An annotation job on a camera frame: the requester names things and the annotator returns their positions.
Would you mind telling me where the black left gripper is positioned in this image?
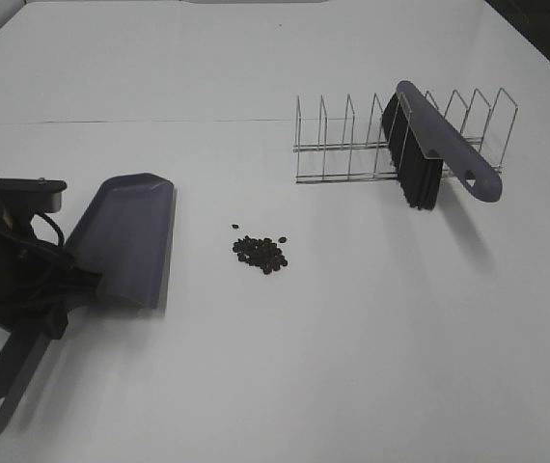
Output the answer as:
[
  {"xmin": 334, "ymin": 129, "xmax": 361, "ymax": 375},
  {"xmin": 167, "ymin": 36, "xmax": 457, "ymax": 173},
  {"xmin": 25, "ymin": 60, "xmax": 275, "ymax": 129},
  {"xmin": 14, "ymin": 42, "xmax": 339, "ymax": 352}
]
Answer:
[{"xmin": 0, "ymin": 202, "xmax": 102, "ymax": 340}]

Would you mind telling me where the purple plastic dustpan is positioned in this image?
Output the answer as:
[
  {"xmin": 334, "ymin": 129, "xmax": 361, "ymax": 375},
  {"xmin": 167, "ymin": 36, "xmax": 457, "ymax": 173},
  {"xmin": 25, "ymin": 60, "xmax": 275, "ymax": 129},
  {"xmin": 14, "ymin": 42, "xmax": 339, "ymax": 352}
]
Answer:
[{"xmin": 0, "ymin": 174, "xmax": 175, "ymax": 434}]

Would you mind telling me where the pile of coffee beans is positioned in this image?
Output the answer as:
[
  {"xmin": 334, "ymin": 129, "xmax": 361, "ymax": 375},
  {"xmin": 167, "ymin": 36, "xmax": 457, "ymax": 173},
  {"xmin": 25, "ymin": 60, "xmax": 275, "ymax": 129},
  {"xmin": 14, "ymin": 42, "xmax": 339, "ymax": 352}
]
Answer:
[{"xmin": 232, "ymin": 235, "xmax": 289, "ymax": 275}]

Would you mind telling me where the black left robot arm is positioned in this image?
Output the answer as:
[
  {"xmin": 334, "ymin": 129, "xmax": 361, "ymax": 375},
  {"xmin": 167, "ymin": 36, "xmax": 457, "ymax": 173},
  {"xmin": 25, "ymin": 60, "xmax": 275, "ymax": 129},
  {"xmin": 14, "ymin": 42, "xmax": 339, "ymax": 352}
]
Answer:
[{"xmin": 0, "ymin": 178, "xmax": 101, "ymax": 339}]

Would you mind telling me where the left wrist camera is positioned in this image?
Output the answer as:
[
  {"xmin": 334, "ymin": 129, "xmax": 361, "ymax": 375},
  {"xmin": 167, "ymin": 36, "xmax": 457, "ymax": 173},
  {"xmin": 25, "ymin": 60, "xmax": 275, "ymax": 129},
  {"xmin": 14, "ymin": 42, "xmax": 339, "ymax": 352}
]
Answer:
[{"xmin": 0, "ymin": 177, "xmax": 68, "ymax": 213}]

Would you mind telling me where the metal wire rack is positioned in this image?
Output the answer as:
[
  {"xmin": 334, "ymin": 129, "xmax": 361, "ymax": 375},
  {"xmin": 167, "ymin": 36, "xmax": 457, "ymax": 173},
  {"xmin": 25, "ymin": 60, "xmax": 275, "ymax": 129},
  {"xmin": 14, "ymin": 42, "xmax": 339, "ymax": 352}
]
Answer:
[{"xmin": 292, "ymin": 88, "xmax": 519, "ymax": 184}]

